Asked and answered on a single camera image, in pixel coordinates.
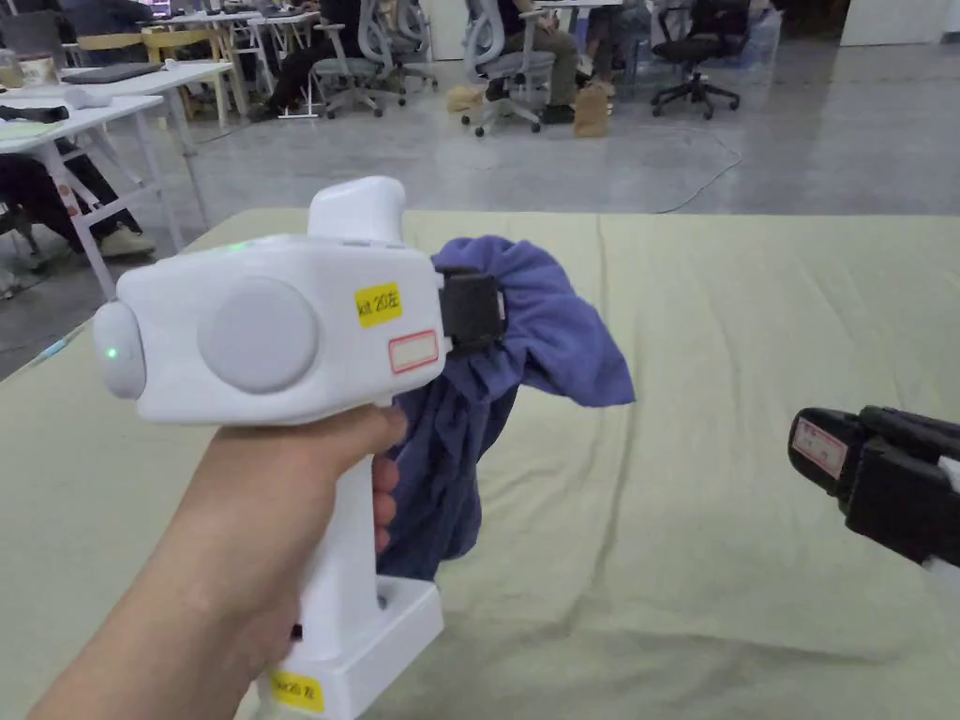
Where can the person's left hand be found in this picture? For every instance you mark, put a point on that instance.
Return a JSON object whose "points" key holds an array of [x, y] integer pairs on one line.
{"points": [[225, 555]]}

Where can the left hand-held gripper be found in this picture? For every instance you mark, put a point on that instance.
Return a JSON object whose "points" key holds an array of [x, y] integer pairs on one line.
{"points": [[262, 337]]}

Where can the dark blue garment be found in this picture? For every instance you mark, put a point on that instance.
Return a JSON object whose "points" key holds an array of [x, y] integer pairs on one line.
{"points": [[555, 330]]}

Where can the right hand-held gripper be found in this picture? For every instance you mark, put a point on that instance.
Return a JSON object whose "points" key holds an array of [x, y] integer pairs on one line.
{"points": [[907, 502]]}

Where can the brown paper bag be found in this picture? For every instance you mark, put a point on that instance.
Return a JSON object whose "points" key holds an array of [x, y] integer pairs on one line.
{"points": [[592, 112]]}

